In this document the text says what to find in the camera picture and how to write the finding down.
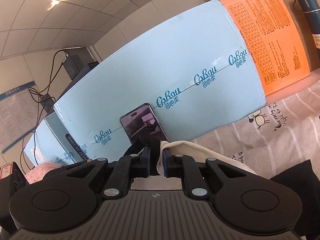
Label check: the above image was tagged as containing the black cable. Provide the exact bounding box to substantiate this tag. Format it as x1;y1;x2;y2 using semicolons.
19;49;71;167

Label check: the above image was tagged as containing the wall notice board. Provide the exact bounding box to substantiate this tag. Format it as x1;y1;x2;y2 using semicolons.
0;81;37;153

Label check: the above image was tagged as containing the black smartphone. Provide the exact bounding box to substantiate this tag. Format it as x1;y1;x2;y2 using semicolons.
119;103;168;143

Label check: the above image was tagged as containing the white shirt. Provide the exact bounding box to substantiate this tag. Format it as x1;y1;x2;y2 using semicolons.
131;141;255;191

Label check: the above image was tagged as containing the pink knitted sweater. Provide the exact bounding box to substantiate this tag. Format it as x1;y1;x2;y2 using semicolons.
25;162;62;184

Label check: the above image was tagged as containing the brown folded garment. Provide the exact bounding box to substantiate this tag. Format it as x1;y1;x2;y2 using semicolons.
271;160;320;239

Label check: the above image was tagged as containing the large light blue box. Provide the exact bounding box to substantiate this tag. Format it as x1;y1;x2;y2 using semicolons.
54;0;266;161

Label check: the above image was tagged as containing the cartoon print grey bedsheet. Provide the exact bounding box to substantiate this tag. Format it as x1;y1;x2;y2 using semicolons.
194;82;319;178

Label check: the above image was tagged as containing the orange cardboard box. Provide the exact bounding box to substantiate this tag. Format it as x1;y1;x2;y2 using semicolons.
220;0;310;95

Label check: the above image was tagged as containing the brown cardboard box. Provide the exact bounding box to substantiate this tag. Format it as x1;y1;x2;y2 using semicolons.
283;0;319;71

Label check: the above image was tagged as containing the black power adapter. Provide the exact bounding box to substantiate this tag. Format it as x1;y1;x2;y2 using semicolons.
40;94;55;114
63;54;84;80

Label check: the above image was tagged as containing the dark blue vacuum bottle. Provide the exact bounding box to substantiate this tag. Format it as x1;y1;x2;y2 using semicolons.
294;0;320;53

